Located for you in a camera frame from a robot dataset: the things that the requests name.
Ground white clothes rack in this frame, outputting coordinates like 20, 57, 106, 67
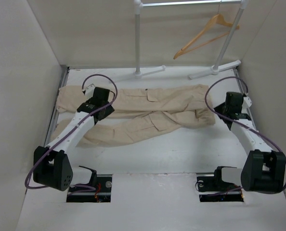
108, 0, 249, 84

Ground wooden clothes hanger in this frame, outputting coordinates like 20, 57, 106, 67
170, 3, 239, 60

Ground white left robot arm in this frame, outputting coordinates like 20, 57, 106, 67
25, 87, 114, 192

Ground left aluminium table rail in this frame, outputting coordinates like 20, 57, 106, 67
44, 65, 69, 145

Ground right aluminium table rail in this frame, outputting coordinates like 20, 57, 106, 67
233, 67, 256, 128

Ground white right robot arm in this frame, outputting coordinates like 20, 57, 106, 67
214, 92, 286, 194

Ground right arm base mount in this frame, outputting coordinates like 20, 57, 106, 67
195, 175, 244, 203

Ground beige cargo trousers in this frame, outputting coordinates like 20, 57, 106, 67
55, 83, 216, 148

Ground aluminium table rail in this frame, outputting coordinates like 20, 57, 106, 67
44, 65, 69, 145
233, 67, 256, 128

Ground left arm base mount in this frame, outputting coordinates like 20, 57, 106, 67
66, 175, 113, 203

